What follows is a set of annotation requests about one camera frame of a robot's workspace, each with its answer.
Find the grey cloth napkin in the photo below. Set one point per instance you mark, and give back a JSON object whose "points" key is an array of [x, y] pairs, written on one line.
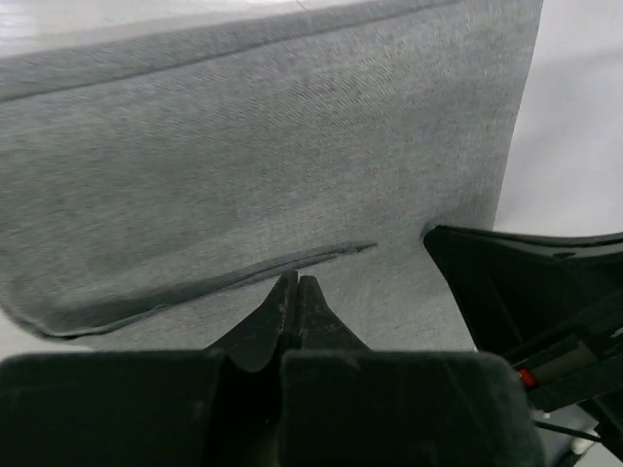
{"points": [[154, 183]]}

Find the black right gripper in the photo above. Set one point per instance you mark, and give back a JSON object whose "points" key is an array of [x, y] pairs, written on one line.
{"points": [[552, 306]]}

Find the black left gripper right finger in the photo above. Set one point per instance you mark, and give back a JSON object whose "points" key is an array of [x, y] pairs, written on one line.
{"points": [[350, 406]]}

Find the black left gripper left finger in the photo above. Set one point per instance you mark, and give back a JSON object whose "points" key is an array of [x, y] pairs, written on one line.
{"points": [[146, 408]]}

